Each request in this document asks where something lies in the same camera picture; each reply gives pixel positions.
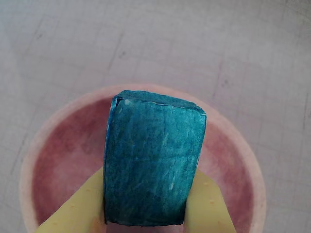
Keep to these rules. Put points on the blue block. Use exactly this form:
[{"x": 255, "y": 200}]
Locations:
[{"x": 153, "y": 157}]

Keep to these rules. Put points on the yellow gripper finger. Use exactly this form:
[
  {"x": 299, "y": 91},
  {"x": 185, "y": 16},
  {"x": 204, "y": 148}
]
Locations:
[
  {"x": 80, "y": 208},
  {"x": 209, "y": 208}
]

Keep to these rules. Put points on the gift wrap paper sheet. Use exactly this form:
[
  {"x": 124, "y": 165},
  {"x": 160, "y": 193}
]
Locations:
[{"x": 145, "y": 36}]

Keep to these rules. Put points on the round wooden bowl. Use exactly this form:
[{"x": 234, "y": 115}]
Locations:
[{"x": 63, "y": 145}]

